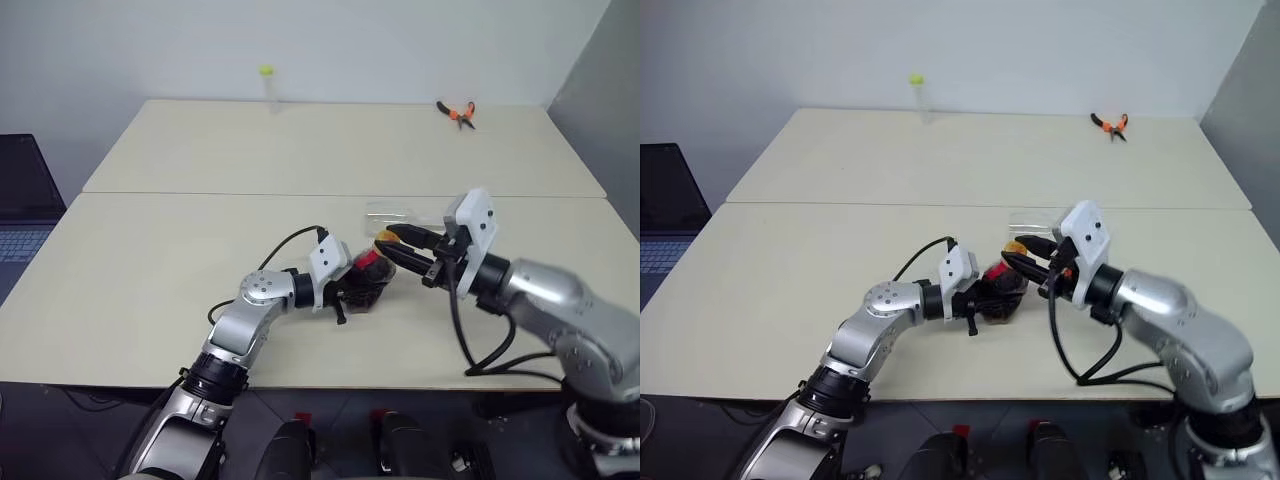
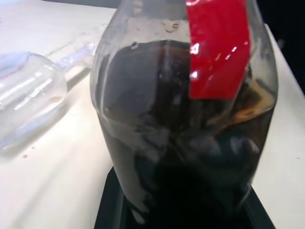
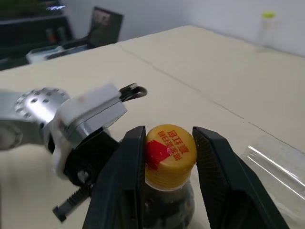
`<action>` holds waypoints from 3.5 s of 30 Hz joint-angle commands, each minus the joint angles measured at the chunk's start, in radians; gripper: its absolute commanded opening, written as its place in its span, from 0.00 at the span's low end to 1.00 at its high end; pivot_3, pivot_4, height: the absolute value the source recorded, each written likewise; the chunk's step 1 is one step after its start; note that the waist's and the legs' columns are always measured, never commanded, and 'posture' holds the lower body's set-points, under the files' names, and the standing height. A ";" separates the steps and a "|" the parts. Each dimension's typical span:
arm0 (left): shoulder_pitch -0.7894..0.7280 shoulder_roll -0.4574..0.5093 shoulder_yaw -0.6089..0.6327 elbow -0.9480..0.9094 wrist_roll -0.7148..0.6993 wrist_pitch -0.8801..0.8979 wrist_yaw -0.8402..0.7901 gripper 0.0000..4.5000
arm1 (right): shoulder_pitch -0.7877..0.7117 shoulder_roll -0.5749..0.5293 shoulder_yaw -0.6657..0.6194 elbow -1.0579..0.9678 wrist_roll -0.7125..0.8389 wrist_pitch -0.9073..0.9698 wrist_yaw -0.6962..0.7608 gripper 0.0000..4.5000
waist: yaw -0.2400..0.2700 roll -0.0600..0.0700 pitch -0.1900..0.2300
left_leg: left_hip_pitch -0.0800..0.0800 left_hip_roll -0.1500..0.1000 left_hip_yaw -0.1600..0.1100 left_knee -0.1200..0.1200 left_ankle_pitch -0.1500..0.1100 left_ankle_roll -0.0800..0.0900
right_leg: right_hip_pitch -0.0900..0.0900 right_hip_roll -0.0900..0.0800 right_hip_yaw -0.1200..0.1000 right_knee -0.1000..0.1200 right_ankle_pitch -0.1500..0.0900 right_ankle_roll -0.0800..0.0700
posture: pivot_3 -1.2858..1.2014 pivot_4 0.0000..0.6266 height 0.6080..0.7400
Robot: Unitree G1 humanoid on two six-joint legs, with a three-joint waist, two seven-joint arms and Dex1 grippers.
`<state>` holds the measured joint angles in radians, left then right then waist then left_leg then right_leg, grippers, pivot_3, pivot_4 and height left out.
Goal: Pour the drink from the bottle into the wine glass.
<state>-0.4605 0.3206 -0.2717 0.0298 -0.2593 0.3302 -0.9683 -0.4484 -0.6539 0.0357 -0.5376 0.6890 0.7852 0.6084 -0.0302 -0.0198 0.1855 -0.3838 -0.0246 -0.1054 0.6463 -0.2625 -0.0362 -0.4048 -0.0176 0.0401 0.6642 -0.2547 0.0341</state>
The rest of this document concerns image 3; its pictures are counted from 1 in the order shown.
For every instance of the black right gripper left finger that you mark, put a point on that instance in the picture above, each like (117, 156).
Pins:
(119, 181)

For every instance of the clear plastic container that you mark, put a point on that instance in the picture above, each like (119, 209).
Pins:
(276, 164)

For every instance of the clear bottle with yellow cap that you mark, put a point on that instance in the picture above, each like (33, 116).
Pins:
(170, 152)

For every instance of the white box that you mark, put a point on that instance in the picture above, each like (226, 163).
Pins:
(44, 53)

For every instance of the black office chair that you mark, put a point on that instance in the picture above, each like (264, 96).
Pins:
(104, 26)

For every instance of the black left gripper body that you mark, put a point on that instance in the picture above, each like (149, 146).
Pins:
(93, 155)

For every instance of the clear bottle with green cap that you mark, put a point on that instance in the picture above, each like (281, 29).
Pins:
(267, 27)

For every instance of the dark shelf unit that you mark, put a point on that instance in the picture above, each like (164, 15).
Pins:
(28, 28)

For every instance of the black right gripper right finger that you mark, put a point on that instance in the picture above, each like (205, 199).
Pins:
(228, 181)

